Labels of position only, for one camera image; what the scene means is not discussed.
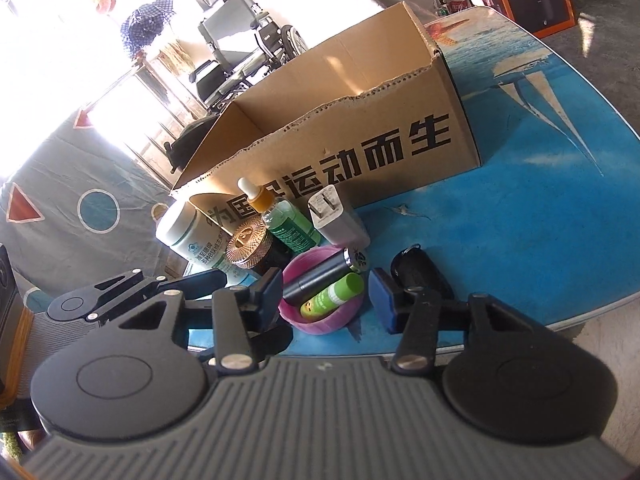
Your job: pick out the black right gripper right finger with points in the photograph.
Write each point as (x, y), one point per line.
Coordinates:
(502, 372)

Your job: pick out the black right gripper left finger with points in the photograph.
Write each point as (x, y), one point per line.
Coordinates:
(145, 371)

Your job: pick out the black car key fob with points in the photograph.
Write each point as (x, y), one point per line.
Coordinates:
(413, 268)

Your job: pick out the green glue stick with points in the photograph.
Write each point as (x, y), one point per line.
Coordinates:
(332, 297)

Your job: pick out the pink plastic bowl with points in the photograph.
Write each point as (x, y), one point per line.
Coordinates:
(334, 320)

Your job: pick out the black cylindrical tube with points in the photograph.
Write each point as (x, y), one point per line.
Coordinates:
(318, 268)

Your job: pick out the green dropper bottle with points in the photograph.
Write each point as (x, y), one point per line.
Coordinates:
(282, 219)

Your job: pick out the white power adapter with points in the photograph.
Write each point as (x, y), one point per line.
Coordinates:
(335, 219)

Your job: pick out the black speaker box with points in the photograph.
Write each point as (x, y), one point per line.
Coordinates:
(15, 325)

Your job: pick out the white supplement bottle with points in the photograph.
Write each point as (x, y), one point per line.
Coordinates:
(193, 236)

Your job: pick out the black jar gold lid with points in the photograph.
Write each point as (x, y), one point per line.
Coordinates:
(253, 247)

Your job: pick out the grey patterned bedsheet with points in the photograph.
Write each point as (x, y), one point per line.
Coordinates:
(78, 211)

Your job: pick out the black scooter seat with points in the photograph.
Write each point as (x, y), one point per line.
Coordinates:
(181, 150)

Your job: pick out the brown cardboard box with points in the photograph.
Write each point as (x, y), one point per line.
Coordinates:
(372, 110)

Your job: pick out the wheelchair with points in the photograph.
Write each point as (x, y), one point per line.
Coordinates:
(244, 40)

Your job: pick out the blue checkered cloth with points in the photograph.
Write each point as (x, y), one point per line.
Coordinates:
(145, 24)

